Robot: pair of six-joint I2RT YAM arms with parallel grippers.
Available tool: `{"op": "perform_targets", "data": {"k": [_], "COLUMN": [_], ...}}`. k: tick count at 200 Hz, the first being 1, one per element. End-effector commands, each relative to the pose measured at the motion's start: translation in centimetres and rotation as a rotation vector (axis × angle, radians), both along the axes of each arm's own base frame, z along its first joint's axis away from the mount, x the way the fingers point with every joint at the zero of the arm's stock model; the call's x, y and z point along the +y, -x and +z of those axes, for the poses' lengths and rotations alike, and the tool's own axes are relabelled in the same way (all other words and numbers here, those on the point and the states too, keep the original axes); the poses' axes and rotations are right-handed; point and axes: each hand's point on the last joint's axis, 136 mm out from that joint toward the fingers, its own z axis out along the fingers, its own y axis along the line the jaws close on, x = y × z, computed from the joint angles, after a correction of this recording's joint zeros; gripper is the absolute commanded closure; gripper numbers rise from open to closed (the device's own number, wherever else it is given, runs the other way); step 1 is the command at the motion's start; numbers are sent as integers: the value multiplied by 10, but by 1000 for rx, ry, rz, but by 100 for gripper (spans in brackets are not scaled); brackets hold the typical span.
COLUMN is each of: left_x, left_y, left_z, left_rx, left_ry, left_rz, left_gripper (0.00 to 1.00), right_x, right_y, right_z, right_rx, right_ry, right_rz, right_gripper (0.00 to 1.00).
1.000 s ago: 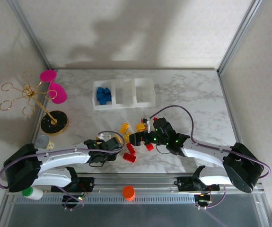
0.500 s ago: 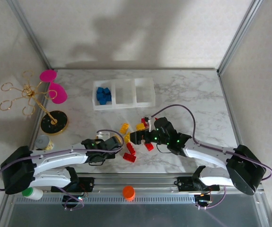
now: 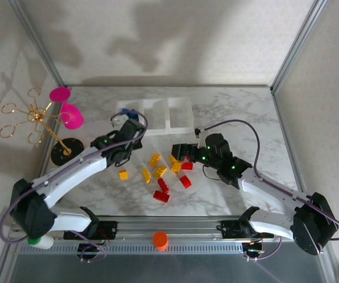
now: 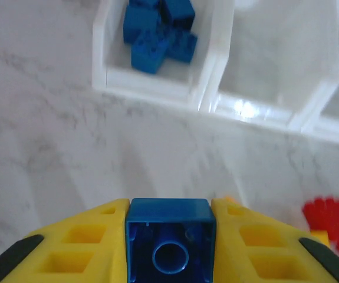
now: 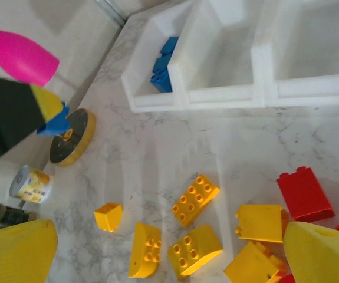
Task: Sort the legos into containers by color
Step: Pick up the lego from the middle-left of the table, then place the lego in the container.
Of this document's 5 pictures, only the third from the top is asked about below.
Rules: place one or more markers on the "yellow lego brick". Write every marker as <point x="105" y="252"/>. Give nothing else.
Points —
<point x="160" y="171"/>
<point x="176" y="167"/>
<point x="155" y="159"/>

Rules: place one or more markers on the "blue lego brick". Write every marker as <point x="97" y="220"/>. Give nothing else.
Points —
<point x="126" y="111"/>
<point x="134" y="116"/>

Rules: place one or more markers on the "yellow curved lego slope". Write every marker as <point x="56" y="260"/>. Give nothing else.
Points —
<point x="146" y="176"/>

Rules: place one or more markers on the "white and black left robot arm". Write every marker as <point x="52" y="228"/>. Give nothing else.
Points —
<point x="75" y="171"/>

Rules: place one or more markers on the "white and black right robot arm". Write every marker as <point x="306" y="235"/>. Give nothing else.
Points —
<point x="275" y="191"/>

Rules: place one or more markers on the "red lego slope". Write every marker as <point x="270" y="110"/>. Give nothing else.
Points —
<point x="185" y="181"/>

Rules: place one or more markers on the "translucent red lego brick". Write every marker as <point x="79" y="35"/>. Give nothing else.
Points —
<point x="161" y="196"/>

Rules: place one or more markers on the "pink plastic wine glass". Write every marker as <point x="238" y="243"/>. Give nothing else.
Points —
<point x="72" y="118"/>

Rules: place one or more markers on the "orange plastic cylinder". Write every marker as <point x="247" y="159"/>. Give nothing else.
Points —
<point x="161" y="240"/>

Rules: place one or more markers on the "white bottle with green cap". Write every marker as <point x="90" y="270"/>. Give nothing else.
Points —
<point x="44" y="242"/>

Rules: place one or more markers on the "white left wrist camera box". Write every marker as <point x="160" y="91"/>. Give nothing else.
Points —
<point x="119" y="120"/>

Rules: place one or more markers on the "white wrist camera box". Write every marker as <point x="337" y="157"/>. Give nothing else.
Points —
<point x="199" y="137"/>
<point x="119" y="120"/>

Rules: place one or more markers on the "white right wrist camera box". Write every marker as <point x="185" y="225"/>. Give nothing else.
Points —
<point x="199" y="137"/>

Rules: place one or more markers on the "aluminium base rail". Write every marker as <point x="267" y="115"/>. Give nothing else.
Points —
<point x="169" y="227"/>

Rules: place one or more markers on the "aluminium frame post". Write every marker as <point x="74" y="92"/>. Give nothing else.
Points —
<point x="297" y="41"/>
<point x="36" y="41"/>

